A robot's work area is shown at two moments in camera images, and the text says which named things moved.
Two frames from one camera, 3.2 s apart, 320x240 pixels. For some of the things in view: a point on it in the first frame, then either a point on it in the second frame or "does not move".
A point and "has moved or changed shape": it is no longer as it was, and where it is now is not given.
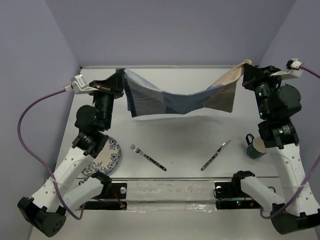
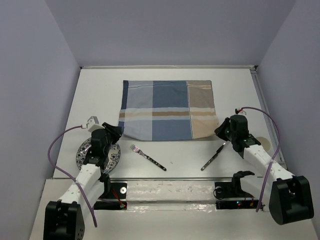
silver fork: x=138 y=151 does not move
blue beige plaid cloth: x=146 y=98 has moved or changed shape
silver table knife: x=223 y=146 does not move
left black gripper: x=115 y=83 → x=115 y=131
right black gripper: x=254 y=75 → x=219 y=130
